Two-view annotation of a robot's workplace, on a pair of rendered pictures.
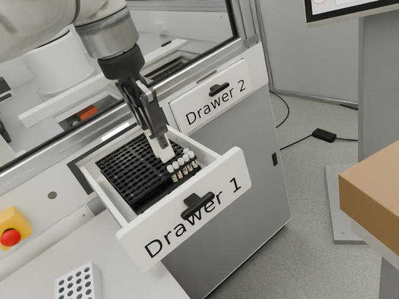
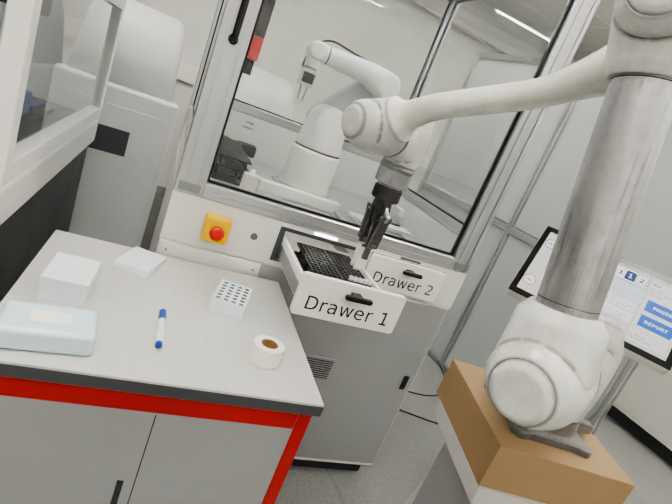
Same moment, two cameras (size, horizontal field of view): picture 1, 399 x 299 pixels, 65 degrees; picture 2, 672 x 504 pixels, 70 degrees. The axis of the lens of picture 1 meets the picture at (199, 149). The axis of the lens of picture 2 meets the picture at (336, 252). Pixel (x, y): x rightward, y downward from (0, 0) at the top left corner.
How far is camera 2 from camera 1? 0.69 m
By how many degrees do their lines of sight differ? 19
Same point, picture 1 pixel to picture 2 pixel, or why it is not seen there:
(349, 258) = not seen: outside the picture
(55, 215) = (240, 251)
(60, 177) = (270, 230)
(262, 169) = (387, 379)
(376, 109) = not seen: hidden behind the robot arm
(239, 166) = (396, 309)
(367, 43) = not seen: hidden behind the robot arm
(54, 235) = (224, 263)
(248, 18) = (469, 250)
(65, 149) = (290, 217)
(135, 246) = (306, 289)
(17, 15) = (385, 138)
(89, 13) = (398, 159)
